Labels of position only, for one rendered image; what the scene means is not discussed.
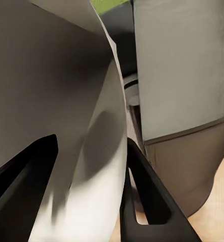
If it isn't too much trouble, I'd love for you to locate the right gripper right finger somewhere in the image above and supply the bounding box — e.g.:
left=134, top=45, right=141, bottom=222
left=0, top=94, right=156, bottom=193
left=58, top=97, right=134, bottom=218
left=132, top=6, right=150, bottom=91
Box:
left=119, top=138, right=202, bottom=242

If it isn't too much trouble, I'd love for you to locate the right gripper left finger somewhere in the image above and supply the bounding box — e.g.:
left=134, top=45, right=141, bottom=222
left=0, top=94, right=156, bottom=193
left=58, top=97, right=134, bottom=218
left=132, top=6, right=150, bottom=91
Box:
left=0, top=134, right=58, bottom=242

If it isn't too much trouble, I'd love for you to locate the paper coffee filter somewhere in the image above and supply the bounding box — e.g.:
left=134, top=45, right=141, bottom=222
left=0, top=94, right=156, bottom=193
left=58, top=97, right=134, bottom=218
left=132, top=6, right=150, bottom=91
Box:
left=0, top=0, right=127, bottom=242

